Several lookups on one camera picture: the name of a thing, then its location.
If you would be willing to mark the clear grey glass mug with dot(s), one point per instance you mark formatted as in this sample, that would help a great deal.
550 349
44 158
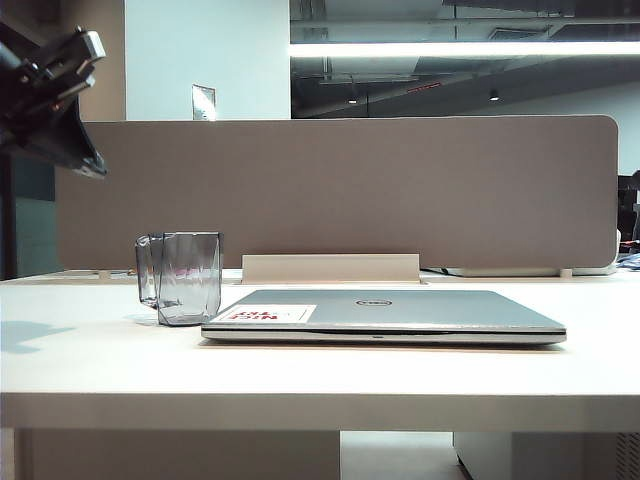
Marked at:
190 280

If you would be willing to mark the red illuminated sign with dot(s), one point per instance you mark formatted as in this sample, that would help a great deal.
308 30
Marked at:
424 88

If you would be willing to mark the black pendant ceiling lamp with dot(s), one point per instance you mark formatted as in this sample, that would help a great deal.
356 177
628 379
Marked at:
494 95

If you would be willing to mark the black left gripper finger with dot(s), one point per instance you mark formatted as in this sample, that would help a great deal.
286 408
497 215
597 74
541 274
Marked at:
72 140

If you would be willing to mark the black monitor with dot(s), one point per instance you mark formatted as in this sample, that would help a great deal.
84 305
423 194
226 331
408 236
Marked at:
627 200

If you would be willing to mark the brown fabric desk partition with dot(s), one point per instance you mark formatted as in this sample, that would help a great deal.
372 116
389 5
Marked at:
350 190

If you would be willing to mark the silver Dell laptop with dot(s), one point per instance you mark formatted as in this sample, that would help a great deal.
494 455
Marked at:
425 310

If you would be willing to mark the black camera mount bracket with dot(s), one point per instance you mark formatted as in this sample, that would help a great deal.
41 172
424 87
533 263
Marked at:
55 75

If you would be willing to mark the beige desk support panel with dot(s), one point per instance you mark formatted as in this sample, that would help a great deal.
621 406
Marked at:
175 457

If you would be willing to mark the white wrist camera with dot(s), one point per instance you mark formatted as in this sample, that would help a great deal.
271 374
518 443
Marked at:
91 46

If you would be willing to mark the white wall poster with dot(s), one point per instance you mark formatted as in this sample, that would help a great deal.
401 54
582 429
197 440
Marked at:
204 102

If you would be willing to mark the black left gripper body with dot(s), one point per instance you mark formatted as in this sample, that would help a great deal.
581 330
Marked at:
25 110

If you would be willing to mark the long ceiling light strip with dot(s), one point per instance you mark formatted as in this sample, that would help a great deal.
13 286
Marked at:
450 49

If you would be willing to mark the white red-lettered sticker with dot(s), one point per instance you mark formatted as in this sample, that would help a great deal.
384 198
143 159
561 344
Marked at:
270 313

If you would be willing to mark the ceiling air vent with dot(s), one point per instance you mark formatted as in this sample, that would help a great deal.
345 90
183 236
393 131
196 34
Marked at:
517 33

